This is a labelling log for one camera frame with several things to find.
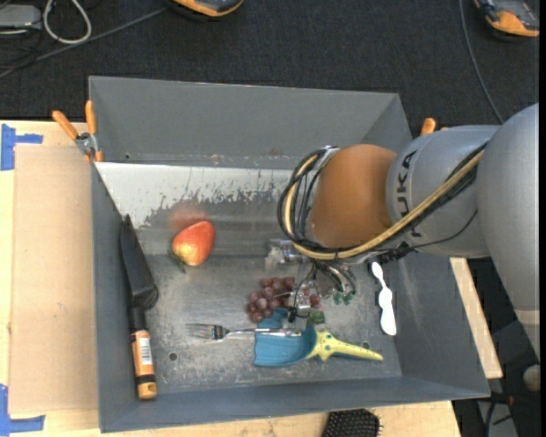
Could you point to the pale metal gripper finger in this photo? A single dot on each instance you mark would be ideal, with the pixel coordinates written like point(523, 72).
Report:
point(307, 290)
point(303, 312)

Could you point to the purple toy grapes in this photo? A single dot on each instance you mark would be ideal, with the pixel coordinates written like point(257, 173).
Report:
point(267, 296)

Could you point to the blue plastic scoop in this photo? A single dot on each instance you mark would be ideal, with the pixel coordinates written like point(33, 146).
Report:
point(280, 348)

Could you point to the yellow-green spotted toy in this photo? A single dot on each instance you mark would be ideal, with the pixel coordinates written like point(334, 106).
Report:
point(334, 348)

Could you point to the white plastic utensil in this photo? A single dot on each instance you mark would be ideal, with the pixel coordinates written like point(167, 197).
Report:
point(386, 305)

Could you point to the silver metal fork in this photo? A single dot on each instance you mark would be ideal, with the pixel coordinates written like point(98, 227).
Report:
point(207, 332)

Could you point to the black hairbrush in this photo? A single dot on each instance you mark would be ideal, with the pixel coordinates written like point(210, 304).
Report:
point(351, 423)

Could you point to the grey metal bin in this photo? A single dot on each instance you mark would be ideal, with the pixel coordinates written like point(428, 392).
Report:
point(236, 125)

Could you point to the brown cardboard board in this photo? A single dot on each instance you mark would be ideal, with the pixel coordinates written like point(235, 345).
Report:
point(50, 267)

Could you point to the black cylinder on white bracket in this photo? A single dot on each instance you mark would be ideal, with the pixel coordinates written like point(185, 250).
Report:
point(393, 254)

